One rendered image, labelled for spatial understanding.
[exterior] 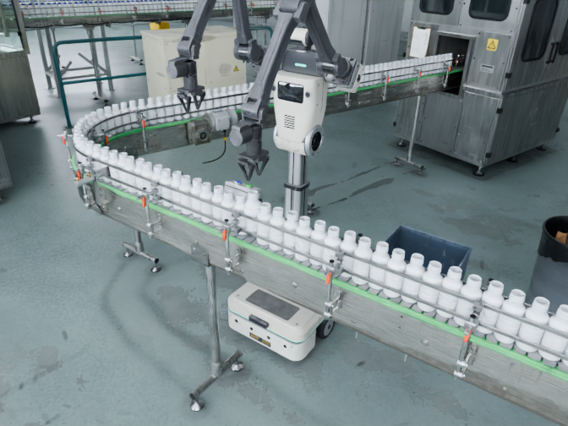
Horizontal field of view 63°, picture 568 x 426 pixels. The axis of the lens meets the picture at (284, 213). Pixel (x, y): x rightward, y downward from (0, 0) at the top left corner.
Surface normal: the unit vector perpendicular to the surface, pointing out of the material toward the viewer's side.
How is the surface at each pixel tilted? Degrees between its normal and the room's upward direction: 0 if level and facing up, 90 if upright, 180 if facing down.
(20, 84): 90
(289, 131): 90
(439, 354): 90
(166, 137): 90
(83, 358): 0
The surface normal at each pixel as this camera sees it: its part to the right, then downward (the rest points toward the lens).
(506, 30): -0.80, 0.27
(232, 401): 0.02, -0.88
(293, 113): -0.57, 0.38
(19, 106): 0.82, 0.29
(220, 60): 0.61, 0.39
